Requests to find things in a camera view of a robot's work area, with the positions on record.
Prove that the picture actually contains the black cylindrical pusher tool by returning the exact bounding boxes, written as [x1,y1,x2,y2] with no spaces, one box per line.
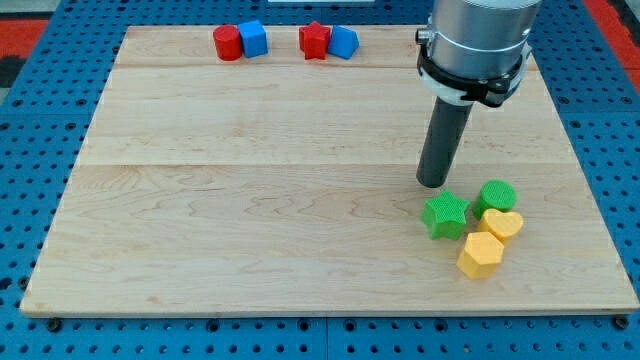
[416,98,472,188]

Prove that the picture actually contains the green star block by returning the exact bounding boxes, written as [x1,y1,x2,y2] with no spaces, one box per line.
[421,189,470,240]

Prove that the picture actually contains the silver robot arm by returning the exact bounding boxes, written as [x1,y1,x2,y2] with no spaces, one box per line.
[415,0,541,188]

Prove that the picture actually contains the yellow heart block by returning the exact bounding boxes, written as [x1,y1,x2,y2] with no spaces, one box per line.
[476,209,524,247]

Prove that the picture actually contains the yellow hexagon block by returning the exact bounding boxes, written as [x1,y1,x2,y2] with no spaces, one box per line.
[456,232,505,280]

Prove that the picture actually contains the red star block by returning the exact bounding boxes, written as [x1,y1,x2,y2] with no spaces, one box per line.
[299,21,331,60]

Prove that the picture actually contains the green cylinder block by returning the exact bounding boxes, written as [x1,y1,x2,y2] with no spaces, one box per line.
[472,179,518,220]

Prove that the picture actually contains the blue pentagon block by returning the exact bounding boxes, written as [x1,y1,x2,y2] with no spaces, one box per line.
[328,25,359,60]

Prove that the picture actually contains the wooden board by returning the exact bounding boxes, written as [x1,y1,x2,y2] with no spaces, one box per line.
[20,26,639,318]

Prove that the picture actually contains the blue cube block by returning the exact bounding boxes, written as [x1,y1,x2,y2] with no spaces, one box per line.
[238,20,268,58]

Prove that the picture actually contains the red cylinder block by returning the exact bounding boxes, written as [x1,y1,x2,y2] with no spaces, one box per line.
[213,25,243,61]

